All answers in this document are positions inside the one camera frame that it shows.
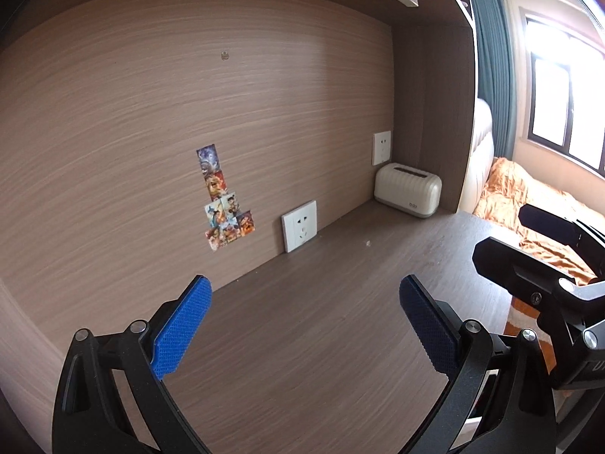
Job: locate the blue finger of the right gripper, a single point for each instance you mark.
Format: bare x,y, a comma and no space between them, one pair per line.
534,282
586,241

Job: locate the teal curtain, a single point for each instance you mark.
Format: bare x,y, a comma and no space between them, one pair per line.
496,72

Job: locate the white wall socket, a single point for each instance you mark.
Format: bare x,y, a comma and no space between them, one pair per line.
381,147
299,225

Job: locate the cartoon stickers on wall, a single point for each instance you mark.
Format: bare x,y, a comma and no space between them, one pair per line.
227,221

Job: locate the window frame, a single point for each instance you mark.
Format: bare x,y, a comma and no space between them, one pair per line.
566,112

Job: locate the upper white wall socket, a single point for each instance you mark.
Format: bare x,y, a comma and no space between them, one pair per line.
381,147

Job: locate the lower white wall socket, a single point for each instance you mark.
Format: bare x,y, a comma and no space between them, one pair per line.
299,225

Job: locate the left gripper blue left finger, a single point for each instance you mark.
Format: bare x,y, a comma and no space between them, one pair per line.
89,415

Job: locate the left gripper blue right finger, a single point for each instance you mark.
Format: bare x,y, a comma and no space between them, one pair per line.
497,398

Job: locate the white padded headboard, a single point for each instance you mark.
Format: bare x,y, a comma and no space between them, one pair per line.
480,158

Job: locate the white tissue box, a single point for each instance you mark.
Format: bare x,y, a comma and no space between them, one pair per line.
408,189

